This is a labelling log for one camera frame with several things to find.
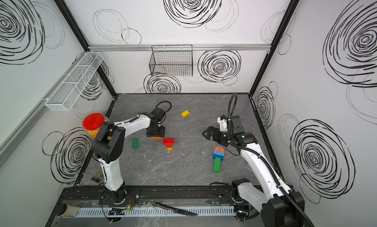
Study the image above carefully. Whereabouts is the orange round lego piece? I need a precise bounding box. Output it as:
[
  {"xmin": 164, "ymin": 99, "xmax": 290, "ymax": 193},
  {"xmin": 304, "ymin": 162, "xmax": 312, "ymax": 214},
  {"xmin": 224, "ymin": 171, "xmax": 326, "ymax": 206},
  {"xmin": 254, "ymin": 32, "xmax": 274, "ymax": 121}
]
[{"xmin": 214, "ymin": 146, "xmax": 225, "ymax": 153}]

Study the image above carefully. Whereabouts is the light blue lego brick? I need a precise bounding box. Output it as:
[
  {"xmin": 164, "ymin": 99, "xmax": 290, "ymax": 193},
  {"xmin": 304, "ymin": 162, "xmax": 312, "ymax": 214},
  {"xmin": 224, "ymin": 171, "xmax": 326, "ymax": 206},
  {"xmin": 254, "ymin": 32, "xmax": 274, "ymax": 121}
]
[{"xmin": 213, "ymin": 151, "xmax": 225, "ymax": 161}]

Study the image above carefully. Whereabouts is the green lego plate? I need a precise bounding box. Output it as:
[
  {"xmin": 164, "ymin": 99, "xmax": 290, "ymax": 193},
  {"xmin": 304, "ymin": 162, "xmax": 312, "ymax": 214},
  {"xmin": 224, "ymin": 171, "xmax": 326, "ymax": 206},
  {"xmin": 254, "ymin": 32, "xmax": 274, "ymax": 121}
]
[{"xmin": 132, "ymin": 138, "xmax": 138, "ymax": 149}]

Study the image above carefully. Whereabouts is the green tall lego brick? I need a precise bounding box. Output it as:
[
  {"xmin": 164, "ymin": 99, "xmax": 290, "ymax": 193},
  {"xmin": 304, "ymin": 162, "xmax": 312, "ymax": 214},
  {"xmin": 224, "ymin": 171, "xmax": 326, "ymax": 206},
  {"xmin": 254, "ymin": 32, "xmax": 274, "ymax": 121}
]
[{"xmin": 213, "ymin": 157, "xmax": 221, "ymax": 174}]

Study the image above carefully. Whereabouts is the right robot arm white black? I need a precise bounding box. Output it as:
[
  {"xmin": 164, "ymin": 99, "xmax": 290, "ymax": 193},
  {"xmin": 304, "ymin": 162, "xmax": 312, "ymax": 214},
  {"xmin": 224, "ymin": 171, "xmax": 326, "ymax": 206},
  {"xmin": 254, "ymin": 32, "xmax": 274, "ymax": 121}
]
[{"xmin": 202, "ymin": 126, "xmax": 311, "ymax": 227}]

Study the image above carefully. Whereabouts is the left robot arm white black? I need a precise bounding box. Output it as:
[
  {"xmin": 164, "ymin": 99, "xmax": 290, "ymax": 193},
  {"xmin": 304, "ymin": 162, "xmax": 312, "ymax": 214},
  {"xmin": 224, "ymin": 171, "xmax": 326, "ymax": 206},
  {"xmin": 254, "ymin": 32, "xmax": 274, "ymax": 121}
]
[{"xmin": 91, "ymin": 112, "xmax": 166, "ymax": 203}]

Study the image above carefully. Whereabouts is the yellow curved lego brick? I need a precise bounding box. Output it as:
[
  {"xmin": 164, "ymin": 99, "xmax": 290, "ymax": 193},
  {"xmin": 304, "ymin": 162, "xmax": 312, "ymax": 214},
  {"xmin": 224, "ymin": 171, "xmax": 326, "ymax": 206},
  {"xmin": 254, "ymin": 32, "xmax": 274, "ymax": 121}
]
[{"xmin": 181, "ymin": 110, "xmax": 190, "ymax": 118}]

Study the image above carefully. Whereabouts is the plastic jar red lid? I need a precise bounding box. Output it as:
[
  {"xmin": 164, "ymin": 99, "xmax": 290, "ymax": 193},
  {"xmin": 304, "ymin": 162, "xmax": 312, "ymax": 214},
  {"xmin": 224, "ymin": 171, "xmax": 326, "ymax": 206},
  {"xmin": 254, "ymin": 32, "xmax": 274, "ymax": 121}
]
[{"xmin": 82, "ymin": 113, "xmax": 109, "ymax": 139}]

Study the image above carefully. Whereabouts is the small spice jar left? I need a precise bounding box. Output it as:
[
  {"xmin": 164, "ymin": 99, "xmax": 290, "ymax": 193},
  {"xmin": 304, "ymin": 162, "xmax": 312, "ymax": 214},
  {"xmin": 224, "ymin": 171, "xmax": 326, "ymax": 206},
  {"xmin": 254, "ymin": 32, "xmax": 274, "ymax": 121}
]
[{"xmin": 91, "ymin": 169, "xmax": 104, "ymax": 183}]

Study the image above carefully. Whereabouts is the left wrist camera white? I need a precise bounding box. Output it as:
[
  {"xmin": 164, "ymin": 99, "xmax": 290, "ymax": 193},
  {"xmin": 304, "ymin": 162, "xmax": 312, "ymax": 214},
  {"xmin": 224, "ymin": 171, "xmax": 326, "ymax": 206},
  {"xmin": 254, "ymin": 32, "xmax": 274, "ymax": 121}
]
[{"xmin": 151, "ymin": 107, "xmax": 166, "ymax": 124}]

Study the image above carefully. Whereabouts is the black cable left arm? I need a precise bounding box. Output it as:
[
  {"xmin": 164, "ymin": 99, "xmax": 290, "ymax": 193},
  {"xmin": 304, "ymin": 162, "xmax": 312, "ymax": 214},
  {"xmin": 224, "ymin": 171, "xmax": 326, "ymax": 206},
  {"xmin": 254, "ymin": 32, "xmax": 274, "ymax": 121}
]
[{"xmin": 154, "ymin": 100, "xmax": 173, "ymax": 113}]

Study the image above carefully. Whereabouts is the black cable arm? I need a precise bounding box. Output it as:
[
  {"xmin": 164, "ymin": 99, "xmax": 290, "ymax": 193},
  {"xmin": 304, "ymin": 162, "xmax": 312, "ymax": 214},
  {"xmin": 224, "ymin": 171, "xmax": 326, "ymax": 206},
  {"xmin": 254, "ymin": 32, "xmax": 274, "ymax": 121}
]
[
  {"xmin": 227, "ymin": 93, "xmax": 314, "ymax": 227},
  {"xmin": 154, "ymin": 100, "xmax": 173, "ymax": 113}
]

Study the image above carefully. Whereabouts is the black wire basket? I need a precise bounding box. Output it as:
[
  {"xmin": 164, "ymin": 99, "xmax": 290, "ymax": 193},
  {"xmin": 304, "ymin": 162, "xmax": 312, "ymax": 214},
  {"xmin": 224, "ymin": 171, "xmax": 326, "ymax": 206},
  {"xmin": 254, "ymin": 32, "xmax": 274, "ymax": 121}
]
[{"xmin": 148, "ymin": 44, "xmax": 193, "ymax": 76}]

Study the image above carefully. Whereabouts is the white slotted cable duct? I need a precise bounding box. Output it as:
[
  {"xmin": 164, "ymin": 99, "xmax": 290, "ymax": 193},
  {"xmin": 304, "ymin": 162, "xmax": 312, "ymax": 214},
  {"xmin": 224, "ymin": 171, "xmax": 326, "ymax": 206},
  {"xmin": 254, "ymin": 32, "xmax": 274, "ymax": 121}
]
[{"xmin": 75, "ymin": 206, "xmax": 235, "ymax": 218}]

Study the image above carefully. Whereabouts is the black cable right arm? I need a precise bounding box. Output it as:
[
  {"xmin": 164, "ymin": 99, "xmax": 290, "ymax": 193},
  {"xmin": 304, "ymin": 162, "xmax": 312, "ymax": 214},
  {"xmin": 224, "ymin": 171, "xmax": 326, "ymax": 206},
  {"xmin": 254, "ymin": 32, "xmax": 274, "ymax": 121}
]
[{"xmin": 227, "ymin": 93, "xmax": 314, "ymax": 227}]

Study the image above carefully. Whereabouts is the white wire shelf basket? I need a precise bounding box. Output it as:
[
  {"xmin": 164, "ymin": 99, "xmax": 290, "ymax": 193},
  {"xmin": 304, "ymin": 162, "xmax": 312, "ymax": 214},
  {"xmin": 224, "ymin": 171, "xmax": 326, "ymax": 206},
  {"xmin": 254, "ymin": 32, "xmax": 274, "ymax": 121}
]
[{"xmin": 45, "ymin": 52, "xmax": 103, "ymax": 111}]

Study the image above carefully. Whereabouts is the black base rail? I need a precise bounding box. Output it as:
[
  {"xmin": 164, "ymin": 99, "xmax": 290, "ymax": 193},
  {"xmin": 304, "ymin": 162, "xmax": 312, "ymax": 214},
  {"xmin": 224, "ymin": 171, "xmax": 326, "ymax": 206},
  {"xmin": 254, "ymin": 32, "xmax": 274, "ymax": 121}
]
[{"xmin": 58, "ymin": 184, "xmax": 295, "ymax": 204}]

